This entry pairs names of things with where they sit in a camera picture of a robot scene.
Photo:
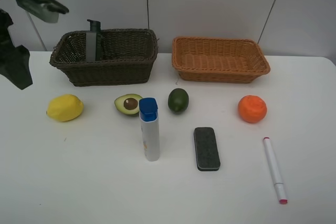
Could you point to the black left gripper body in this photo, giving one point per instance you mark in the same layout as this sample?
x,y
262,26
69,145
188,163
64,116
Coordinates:
x,y
15,60

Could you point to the yellow lemon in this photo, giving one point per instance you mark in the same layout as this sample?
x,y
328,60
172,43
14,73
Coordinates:
x,y
65,108

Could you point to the dark green pump bottle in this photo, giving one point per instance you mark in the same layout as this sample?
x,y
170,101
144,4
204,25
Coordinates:
x,y
93,41

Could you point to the halved avocado with pit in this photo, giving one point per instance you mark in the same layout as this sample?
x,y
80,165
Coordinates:
x,y
128,104

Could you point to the white bottle blue cap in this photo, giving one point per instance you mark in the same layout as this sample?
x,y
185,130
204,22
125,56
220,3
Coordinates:
x,y
148,112

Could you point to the orange tangerine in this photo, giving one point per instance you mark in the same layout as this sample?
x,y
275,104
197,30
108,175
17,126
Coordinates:
x,y
252,109

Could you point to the dark brown wicker basket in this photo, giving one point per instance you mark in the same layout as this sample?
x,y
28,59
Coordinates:
x,y
127,57

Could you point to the green lime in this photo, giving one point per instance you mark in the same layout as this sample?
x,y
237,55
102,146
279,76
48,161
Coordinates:
x,y
178,101

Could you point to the orange wicker basket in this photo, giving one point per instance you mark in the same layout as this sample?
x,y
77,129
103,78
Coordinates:
x,y
218,60

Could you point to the black whiteboard eraser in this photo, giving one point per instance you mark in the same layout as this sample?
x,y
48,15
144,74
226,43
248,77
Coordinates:
x,y
206,151

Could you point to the white marker pink caps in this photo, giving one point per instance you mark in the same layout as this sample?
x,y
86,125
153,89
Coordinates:
x,y
275,171

